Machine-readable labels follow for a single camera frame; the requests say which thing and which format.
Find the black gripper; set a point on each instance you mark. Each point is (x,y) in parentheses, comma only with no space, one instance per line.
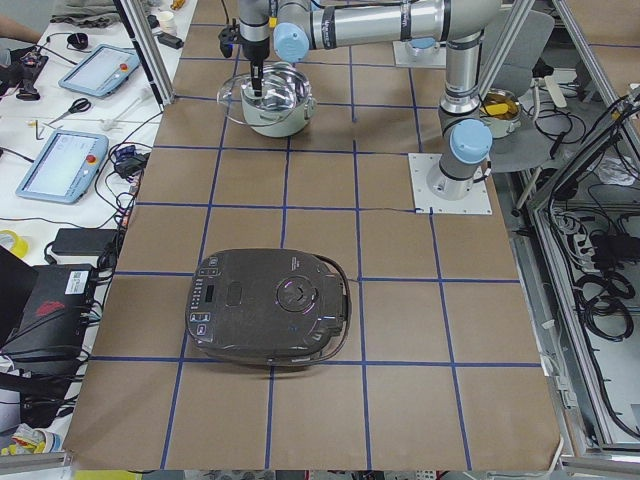
(255,51)

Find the glass pot lid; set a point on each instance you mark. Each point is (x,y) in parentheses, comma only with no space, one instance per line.
(229,100)

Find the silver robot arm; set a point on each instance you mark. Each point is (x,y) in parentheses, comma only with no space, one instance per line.
(295,27)

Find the pale green electric pot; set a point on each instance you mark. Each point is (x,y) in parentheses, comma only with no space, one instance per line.
(286,105)

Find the white paper cup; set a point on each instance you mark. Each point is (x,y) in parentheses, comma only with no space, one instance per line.
(167,22)

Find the blue teach pendant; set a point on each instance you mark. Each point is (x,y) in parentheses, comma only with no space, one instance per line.
(101,73)
(65,167)

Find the black scissors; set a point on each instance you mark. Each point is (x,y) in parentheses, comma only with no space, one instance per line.
(79,105)

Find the black power adapter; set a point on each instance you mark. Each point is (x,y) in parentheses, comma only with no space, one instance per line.
(83,242)

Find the dark brown rice cooker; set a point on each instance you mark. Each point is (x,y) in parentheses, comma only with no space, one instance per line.
(269,307)

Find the steel bowl on chair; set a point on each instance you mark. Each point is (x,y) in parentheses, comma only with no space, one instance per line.
(501,113)

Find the yellow tape roll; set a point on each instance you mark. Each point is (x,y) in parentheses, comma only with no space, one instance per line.
(14,243)

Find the aluminium frame post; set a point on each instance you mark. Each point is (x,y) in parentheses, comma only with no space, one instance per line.
(137,27)

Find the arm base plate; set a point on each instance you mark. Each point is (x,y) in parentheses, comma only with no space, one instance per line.
(420,53)
(435,193)

